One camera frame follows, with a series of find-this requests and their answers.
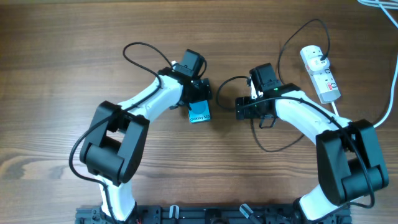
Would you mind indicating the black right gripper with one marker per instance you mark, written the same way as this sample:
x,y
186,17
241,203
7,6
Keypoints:
x,y
249,112

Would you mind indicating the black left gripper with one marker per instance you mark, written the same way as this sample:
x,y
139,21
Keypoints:
x,y
203,93

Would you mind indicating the smartphone with teal screen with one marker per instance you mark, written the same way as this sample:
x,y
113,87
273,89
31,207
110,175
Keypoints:
x,y
199,112

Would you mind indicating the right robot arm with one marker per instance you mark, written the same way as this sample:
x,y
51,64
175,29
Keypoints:
x,y
351,167

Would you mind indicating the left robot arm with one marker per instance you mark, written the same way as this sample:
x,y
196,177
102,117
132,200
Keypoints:
x,y
113,146

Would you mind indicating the white charger adapter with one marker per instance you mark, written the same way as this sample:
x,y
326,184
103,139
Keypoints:
x,y
316,65

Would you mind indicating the white power strip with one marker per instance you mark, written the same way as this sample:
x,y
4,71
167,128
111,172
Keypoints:
x,y
324,82

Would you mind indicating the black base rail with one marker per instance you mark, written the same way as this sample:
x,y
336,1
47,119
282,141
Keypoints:
x,y
276,213

